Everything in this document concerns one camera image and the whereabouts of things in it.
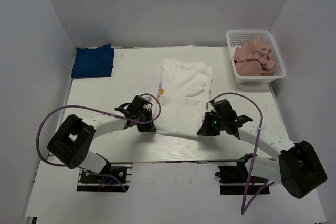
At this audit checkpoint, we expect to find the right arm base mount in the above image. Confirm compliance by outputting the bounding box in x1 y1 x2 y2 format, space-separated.
215 165 266 196

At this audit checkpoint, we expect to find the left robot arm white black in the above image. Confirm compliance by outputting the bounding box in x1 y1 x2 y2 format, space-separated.
47 94 158 182

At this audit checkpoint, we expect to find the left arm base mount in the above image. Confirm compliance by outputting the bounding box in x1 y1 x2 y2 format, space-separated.
77 163 133 193

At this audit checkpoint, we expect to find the white printed t-shirt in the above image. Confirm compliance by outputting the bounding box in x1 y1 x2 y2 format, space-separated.
154 59 214 138

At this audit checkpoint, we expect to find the white plastic mesh basket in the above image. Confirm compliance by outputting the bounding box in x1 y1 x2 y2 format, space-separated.
226 30 286 84

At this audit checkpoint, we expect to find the folded blue t-shirt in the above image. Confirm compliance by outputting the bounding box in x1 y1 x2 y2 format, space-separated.
71 44 114 79

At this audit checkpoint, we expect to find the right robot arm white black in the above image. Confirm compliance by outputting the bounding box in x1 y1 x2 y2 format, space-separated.
197 99 328 199

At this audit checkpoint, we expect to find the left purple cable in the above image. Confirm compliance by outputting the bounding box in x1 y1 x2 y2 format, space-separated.
38 93 161 192

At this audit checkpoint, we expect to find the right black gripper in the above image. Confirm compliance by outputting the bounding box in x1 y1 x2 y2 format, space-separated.
198 112 226 136

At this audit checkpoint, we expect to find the pink t-shirt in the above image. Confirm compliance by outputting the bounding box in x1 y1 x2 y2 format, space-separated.
233 35 276 77

